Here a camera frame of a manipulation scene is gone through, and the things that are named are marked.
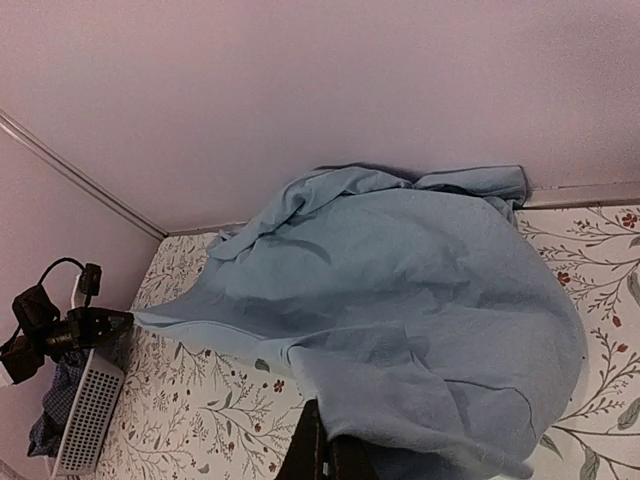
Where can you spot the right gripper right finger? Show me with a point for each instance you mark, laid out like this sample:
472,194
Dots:
349,460

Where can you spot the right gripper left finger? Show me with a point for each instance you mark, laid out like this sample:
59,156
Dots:
306,455

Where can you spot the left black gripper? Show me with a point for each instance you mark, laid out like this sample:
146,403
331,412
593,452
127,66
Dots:
42,332

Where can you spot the light blue t-shirt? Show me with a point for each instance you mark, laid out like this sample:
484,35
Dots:
412,310

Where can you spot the white plastic laundry basket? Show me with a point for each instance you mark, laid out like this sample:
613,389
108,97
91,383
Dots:
92,410

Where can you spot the dark blue checkered shirt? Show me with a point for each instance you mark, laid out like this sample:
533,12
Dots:
46,434

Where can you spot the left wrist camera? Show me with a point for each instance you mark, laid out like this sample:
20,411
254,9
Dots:
89,283

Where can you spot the left aluminium frame post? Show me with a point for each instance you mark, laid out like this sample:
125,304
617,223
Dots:
78,178

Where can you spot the rear aluminium table rail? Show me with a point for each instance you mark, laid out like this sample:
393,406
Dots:
613,194

